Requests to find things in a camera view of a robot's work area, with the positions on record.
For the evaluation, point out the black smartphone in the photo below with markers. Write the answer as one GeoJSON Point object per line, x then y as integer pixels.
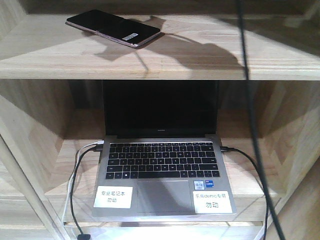
{"type": "Point", "coordinates": [115, 28]}

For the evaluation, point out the silver laptop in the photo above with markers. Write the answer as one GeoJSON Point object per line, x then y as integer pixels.
{"type": "Point", "coordinates": [161, 154]}

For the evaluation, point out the wooden shelf unit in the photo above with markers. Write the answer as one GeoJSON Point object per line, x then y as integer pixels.
{"type": "Point", "coordinates": [47, 66]}

